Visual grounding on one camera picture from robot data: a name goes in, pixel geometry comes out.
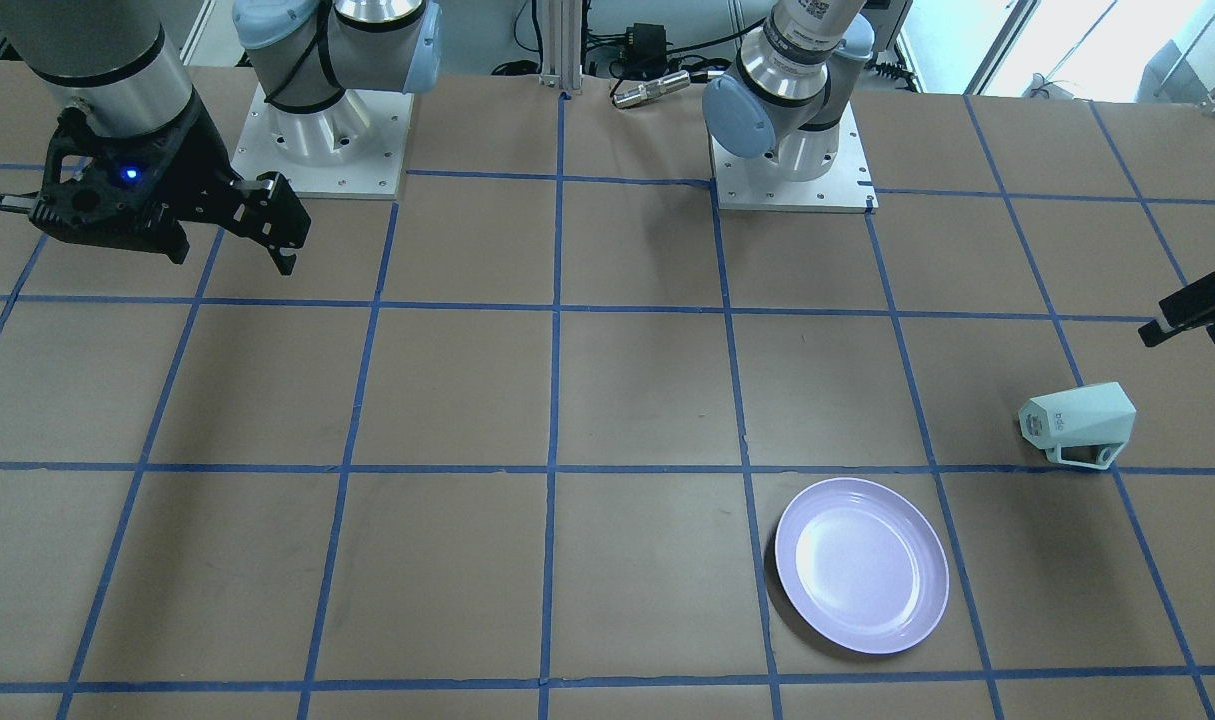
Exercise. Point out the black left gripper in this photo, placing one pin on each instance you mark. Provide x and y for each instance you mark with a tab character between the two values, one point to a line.
1193	307

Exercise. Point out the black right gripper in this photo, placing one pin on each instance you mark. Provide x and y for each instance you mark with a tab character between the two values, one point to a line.
193	163

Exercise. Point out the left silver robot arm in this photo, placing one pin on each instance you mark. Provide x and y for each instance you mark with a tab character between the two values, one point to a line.
792	82

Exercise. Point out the lilac round plate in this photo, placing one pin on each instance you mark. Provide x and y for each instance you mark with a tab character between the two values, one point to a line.
862	565

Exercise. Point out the black power adapter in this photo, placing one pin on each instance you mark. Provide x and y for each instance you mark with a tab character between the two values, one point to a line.
644	50

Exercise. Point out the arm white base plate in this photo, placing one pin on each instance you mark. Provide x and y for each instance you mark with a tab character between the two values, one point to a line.
818	172
354	150

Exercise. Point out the aluminium frame post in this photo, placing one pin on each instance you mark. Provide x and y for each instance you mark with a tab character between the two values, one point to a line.
560	27

